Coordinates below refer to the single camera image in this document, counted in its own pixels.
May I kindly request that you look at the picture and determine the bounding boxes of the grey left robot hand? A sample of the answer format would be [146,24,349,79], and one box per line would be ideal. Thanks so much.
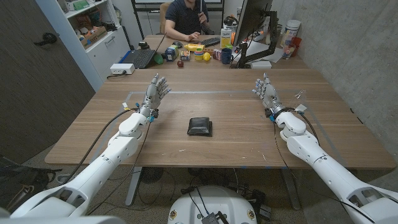
[139,73,172,119]

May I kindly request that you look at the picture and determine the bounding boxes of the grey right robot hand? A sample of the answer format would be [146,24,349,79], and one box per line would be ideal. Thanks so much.
[252,72,286,118]

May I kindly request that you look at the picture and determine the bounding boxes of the black leather wallet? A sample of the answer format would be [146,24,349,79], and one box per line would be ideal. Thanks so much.
[187,116,213,138]

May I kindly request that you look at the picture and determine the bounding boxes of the yellow mustard bottle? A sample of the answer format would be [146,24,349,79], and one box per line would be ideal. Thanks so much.
[183,43,206,52]

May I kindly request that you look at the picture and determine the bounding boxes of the flat white box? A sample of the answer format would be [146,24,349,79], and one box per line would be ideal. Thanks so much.
[250,60,272,70]

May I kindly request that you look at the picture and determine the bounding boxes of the black laptop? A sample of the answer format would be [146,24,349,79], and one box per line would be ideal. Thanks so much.
[119,32,167,70]

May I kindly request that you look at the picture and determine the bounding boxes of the white power box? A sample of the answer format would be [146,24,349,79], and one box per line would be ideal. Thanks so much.
[109,63,136,75]

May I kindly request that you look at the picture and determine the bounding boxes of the blue box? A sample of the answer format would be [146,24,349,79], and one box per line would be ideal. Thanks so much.
[164,45,178,62]

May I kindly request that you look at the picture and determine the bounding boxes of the black monitor stand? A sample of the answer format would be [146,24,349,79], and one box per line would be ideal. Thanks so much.
[236,11,279,69]

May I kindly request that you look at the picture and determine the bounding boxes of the red cup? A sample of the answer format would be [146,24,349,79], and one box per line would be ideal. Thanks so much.
[290,36,302,57]

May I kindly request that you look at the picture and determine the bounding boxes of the dark blue mug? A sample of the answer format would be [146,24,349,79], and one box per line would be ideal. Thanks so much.
[220,47,234,65]

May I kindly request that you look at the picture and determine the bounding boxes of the white shelf cabinet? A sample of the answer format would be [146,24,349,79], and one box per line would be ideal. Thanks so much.
[35,0,131,93]

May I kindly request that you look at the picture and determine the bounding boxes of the white wipes canister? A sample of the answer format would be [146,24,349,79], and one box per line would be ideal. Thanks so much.
[280,19,302,48]

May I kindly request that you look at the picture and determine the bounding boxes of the white and yellow carton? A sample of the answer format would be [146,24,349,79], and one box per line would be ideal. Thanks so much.
[220,28,233,49]

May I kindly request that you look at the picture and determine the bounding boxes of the tan office chair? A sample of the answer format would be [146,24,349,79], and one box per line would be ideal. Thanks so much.
[159,2,172,35]

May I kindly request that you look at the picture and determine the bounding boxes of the black keyboard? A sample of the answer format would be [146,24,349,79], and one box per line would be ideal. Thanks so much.
[198,36,221,48]

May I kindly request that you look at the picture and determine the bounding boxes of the black computer monitor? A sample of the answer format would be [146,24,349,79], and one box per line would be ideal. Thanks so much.
[233,0,274,47]

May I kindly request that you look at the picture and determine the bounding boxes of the black floor fan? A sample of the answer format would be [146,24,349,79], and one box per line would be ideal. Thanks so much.
[139,167,165,184]

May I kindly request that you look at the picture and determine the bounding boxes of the cardboard box with items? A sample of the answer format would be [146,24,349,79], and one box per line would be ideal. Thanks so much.
[80,26,108,50]

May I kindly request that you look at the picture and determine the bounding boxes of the black headphones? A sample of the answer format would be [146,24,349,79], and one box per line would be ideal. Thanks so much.
[223,15,239,27]

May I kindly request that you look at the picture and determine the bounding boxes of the person in dark shirt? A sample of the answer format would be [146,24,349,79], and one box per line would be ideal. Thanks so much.
[164,0,215,42]

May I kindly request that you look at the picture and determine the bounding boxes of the grey table leg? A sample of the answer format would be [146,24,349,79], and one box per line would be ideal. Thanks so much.
[281,167,301,211]
[125,167,143,207]

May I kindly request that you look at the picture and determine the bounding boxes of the green and white box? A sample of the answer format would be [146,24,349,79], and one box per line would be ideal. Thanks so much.
[65,0,91,12]

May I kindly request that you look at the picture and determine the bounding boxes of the white sneaker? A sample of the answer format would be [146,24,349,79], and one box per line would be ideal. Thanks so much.
[55,173,75,184]

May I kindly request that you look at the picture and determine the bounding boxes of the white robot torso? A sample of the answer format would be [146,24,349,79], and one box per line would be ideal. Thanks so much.
[167,185,258,224]

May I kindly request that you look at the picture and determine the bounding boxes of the black backpack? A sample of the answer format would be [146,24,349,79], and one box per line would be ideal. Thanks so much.
[0,155,63,215]

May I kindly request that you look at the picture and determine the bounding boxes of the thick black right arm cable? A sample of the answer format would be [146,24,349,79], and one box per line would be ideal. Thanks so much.
[284,107,321,147]

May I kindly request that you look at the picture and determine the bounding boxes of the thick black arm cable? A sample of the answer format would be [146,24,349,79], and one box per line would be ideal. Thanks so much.
[284,107,321,147]
[63,107,139,185]

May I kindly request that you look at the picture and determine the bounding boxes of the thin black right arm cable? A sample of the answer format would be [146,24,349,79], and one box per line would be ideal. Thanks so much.
[272,119,377,224]

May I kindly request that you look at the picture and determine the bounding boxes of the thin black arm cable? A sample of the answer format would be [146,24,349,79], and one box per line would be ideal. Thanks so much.
[272,119,377,224]
[86,119,152,216]

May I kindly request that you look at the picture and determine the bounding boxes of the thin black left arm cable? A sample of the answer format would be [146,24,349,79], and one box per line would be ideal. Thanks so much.
[86,119,152,216]

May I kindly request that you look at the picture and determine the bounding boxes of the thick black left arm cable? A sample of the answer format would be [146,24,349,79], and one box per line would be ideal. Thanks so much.
[63,107,139,185]

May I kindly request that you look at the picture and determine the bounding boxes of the black door handle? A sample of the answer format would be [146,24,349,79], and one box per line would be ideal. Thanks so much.
[33,32,58,47]

